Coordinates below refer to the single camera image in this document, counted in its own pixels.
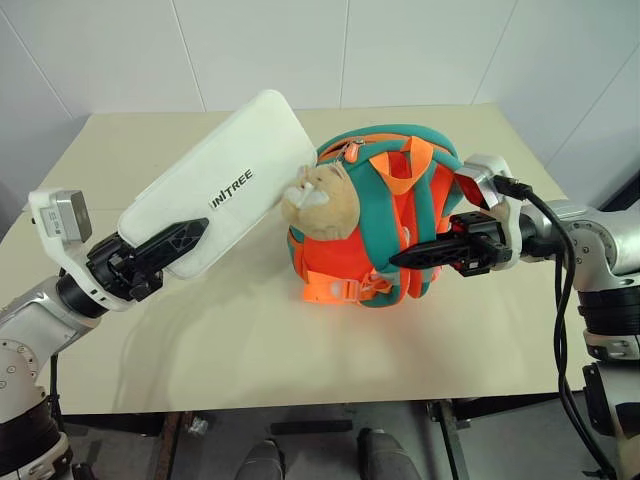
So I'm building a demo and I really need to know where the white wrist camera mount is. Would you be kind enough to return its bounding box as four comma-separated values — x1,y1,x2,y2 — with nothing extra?
28,188,124,313
454,154,525,272

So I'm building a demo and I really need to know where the orange and teal backpack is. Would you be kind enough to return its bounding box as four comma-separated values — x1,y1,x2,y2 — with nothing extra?
287,124,464,307

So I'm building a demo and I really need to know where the dark background object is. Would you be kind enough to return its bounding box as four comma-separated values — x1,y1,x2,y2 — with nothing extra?
597,169,640,214

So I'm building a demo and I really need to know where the dark rounded shape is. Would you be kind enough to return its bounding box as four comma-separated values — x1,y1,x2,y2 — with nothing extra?
357,427,422,480
234,438,287,480

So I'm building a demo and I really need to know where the metal table leg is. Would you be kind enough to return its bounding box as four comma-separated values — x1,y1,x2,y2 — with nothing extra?
427,399,474,480

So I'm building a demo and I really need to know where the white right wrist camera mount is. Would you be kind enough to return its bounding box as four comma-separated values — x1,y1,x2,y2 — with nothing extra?
454,154,525,272

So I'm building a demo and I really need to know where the tan plush cat toy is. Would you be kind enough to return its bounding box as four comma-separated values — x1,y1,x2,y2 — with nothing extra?
280,162,361,236

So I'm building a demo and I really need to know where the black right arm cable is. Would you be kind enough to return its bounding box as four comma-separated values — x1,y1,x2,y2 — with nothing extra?
494,174,619,480

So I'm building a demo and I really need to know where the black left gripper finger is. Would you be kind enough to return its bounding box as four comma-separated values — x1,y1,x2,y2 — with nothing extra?
132,217,211,275

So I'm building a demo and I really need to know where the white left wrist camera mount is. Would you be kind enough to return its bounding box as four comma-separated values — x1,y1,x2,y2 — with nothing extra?
28,188,124,313

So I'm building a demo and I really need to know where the black table frame bar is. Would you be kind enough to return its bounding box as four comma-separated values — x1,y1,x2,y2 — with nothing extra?
269,419,354,436

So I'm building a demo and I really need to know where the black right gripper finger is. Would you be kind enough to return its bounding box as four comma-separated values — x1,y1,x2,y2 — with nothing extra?
388,234,469,272

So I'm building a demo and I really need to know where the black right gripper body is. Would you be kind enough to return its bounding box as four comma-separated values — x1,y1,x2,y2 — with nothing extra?
447,212,507,278

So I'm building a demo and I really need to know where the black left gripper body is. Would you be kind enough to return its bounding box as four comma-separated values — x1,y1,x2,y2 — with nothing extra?
85,232,165,303

